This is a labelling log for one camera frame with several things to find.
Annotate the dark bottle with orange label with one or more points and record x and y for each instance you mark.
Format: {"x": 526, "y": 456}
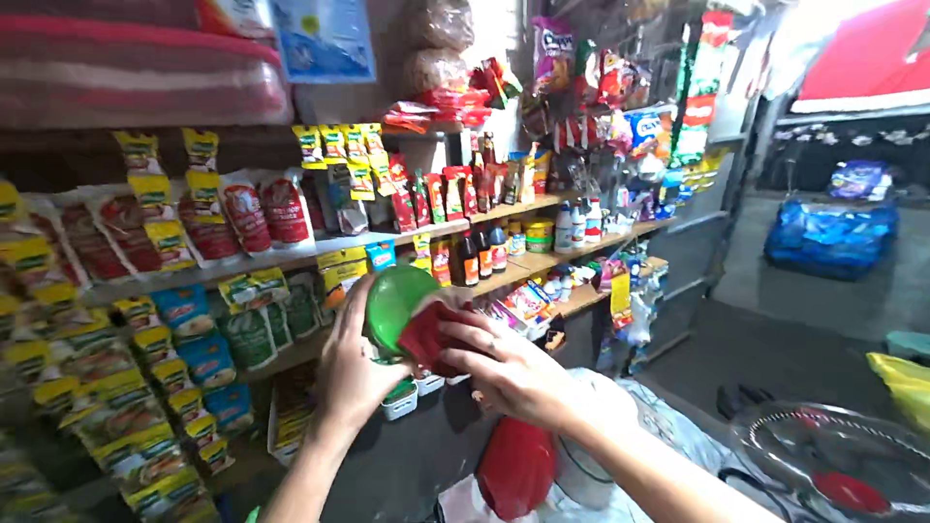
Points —
{"x": 469, "y": 261}
{"x": 484, "y": 256}

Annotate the white plastic basket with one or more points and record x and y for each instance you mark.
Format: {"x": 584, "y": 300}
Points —
{"x": 430, "y": 383}
{"x": 400, "y": 404}

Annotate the yellow plastic bag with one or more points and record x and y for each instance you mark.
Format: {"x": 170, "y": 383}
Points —
{"x": 903, "y": 385}

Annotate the strips of yellow sachets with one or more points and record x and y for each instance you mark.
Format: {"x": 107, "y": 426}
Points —
{"x": 120, "y": 396}

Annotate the teal plastic object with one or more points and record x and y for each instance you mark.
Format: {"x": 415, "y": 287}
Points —
{"x": 909, "y": 343}

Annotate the small yellow-green packet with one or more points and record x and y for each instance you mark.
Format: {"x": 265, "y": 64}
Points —
{"x": 422, "y": 250}

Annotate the hanging red-green sachet strip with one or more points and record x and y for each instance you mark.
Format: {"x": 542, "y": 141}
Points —
{"x": 700, "y": 105}

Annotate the yellow-green sachets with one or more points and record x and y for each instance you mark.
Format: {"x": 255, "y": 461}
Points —
{"x": 254, "y": 289}

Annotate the light blue packet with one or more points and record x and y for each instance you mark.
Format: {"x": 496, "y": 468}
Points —
{"x": 381, "y": 256}

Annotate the person's left hand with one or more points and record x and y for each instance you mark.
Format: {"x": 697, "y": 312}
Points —
{"x": 347, "y": 385}

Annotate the pile of detergent packets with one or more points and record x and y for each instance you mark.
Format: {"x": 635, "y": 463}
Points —
{"x": 534, "y": 301}

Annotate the yellow-green tub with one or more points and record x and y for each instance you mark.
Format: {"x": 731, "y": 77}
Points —
{"x": 538, "y": 238}

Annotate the red rounded object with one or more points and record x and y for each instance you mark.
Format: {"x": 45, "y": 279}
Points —
{"x": 516, "y": 465}

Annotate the pink-lidded clear plastic box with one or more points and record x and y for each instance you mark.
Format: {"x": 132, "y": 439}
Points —
{"x": 138, "y": 72}

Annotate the person's right hand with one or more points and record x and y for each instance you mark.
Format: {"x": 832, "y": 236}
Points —
{"x": 534, "y": 381}

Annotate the person's right fingers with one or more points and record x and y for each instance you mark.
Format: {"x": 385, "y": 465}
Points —
{"x": 479, "y": 317}

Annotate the row of red sauce pouches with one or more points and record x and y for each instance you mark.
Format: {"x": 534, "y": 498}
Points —
{"x": 452, "y": 195}

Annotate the person's left fingers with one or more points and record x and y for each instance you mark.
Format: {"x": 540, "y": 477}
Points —
{"x": 353, "y": 316}

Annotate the red-yellow packet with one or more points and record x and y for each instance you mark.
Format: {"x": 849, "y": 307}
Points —
{"x": 442, "y": 263}

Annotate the blue plastic bag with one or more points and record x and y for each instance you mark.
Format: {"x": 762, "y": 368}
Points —
{"x": 832, "y": 236}

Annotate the blue snack packet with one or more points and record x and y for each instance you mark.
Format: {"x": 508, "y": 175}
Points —
{"x": 644, "y": 131}

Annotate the purple snack packet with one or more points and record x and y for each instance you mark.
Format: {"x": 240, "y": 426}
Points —
{"x": 552, "y": 54}

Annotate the hanging cluster of snack packets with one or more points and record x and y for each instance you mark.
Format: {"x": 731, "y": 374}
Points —
{"x": 596, "y": 123}

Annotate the container with green lid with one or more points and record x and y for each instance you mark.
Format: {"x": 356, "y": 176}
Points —
{"x": 392, "y": 309}

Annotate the transparent tub with beaded rim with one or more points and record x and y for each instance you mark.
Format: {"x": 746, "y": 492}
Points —
{"x": 785, "y": 461}

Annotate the white tray of yellow sachets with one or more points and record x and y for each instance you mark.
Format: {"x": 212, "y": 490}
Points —
{"x": 289, "y": 421}

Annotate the red cloth with white edge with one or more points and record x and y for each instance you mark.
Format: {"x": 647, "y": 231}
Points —
{"x": 868, "y": 62}

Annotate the pile of red packets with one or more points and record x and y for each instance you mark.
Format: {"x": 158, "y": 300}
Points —
{"x": 454, "y": 105}

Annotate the hanging yellow packet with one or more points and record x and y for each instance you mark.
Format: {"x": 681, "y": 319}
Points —
{"x": 620, "y": 294}

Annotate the row of green pouches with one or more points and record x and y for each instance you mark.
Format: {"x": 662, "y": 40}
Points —
{"x": 251, "y": 338}

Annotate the white bottle with red label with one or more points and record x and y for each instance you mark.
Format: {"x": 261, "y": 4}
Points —
{"x": 593, "y": 224}

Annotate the person's right forearm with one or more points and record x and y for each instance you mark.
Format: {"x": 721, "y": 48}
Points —
{"x": 654, "y": 476}

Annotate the strip of blue packets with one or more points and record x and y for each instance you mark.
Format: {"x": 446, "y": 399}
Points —
{"x": 207, "y": 359}

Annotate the person's left forearm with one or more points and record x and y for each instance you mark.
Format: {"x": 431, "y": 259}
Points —
{"x": 311, "y": 476}

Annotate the person's right index finger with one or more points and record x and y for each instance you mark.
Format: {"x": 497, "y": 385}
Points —
{"x": 472, "y": 363}

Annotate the person's left thumb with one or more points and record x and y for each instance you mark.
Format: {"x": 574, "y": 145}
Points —
{"x": 389, "y": 375}

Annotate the row of red-white pouches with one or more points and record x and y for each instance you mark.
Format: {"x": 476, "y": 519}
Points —
{"x": 287, "y": 214}

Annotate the person's right middle finger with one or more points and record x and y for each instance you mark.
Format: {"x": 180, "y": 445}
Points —
{"x": 469, "y": 335}

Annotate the red round object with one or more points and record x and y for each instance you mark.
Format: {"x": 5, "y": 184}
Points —
{"x": 850, "y": 492}

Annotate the dark red cloth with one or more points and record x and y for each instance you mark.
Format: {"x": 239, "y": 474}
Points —
{"x": 431, "y": 335}

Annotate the white-orange plastic packet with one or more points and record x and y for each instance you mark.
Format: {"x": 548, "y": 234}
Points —
{"x": 236, "y": 16}

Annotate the blue plastic packet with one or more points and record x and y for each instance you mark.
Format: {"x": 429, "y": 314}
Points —
{"x": 327, "y": 40}

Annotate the cluster of small yellow sachets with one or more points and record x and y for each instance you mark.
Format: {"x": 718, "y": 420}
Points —
{"x": 334, "y": 149}

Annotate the long yellow sachet strip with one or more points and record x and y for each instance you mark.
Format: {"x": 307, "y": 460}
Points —
{"x": 173, "y": 377}

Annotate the wooden wall shelf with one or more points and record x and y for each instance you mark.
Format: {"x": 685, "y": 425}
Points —
{"x": 581, "y": 299}
{"x": 389, "y": 238}
{"x": 523, "y": 267}

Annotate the clear round plastic container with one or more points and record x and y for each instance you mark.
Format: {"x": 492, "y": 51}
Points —
{"x": 585, "y": 476}

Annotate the yellow-orange packet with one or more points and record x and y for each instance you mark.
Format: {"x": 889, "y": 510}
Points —
{"x": 343, "y": 272}

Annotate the bag of brown round goods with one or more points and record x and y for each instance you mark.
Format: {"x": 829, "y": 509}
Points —
{"x": 440, "y": 51}

